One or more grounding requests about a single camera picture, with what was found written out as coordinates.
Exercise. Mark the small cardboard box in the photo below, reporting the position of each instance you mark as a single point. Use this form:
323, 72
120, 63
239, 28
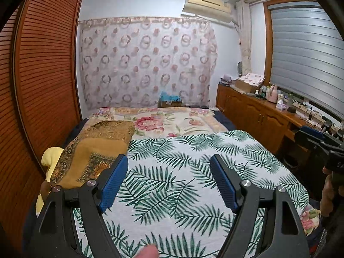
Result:
169, 104

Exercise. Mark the palm leaf blanket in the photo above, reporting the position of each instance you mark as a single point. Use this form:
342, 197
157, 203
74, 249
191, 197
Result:
172, 166

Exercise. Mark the open cardboard box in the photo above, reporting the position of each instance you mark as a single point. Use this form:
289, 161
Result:
246, 87

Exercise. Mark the floral pink bed cover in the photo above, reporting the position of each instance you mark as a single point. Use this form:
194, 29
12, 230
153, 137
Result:
225, 121

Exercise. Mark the wooden window frame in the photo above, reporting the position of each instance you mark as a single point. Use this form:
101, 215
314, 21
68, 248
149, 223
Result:
266, 45

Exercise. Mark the pink thermos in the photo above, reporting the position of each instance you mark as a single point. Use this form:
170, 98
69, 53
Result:
273, 94

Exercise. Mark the wall air conditioner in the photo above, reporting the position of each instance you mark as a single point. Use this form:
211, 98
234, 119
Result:
204, 5

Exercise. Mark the wooden sideboard cabinet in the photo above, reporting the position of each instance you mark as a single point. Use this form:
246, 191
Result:
250, 110

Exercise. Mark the small grey fan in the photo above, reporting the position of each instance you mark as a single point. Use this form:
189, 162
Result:
240, 69

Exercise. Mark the purple tissue pack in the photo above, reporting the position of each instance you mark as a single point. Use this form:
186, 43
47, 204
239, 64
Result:
281, 105

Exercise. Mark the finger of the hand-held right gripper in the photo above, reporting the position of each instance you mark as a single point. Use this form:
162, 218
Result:
306, 139
310, 130

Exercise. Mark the grey round bin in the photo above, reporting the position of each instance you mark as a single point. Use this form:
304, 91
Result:
290, 161

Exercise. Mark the small black box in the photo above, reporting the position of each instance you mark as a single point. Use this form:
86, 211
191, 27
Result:
291, 110

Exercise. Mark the wooden louvred wardrobe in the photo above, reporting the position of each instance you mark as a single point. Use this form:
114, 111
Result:
45, 72

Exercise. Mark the brown patterned shirt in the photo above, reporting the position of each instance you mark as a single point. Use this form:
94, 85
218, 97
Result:
91, 147

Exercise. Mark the beige tied curtain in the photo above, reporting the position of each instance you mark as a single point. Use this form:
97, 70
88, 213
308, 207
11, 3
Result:
244, 45

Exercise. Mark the grey window blind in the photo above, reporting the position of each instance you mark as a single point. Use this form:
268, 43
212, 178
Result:
309, 53

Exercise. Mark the pale yellow cloth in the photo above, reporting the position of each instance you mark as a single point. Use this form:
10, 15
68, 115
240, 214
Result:
49, 158

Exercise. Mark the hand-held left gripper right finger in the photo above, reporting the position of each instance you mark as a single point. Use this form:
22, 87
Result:
224, 185

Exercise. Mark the purple pouch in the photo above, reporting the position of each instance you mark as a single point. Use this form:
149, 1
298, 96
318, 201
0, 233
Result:
227, 78

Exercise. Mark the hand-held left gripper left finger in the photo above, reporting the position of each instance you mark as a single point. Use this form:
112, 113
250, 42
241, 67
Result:
115, 185

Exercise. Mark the person's right hand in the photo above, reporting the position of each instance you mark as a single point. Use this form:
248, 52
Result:
329, 193

